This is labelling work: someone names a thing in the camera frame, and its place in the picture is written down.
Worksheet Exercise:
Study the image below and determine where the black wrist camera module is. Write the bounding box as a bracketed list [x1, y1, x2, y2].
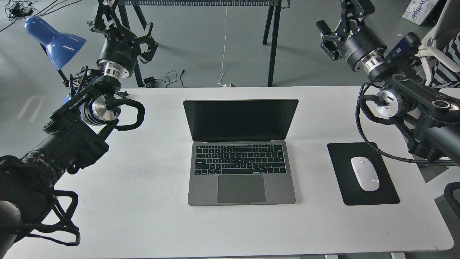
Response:
[384, 32, 421, 63]

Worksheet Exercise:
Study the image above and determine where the black cable bundle on floor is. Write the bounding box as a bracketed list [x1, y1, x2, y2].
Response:
[0, 0, 83, 33]

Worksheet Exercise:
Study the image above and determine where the white computer mouse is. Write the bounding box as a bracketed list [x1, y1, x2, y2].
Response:
[350, 157, 380, 192]

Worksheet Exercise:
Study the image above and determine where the black frame table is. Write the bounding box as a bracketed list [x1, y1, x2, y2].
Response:
[119, 0, 284, 87]

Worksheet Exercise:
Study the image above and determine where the white hanging cable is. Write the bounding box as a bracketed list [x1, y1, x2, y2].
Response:
[217, 7, 234, 88]

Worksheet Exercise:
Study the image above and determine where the blue desk lamp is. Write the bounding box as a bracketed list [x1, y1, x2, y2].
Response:
[24, 16, 87, 84]

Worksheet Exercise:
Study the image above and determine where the grey laptop computer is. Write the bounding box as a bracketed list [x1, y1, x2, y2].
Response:
[183, 99, 299, 206]

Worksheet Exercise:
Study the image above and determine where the black mouse pad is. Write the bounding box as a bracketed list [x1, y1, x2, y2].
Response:
[327, 142, 400, 205]

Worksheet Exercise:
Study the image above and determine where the black power adapter with cable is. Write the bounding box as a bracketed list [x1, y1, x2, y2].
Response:
[143, 69, 186, 88]

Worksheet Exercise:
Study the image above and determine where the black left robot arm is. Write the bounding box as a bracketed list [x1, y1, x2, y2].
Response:
[1, 0, 158, 258]

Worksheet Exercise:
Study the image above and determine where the white cardboard box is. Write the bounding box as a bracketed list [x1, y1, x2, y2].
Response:
[402, 0, 439, 25]

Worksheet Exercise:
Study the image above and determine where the white office chair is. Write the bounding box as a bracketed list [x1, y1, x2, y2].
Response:
[416, 0, 460, 89]

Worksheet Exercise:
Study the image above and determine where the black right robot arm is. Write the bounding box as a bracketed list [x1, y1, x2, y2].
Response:
[316, 0, 459, 166]

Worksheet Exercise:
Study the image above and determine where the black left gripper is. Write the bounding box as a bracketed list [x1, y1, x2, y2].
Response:
[88, 0, 158, 79]

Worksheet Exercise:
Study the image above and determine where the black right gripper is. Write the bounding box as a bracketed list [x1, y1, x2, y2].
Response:
[316, 0, 387, 72]

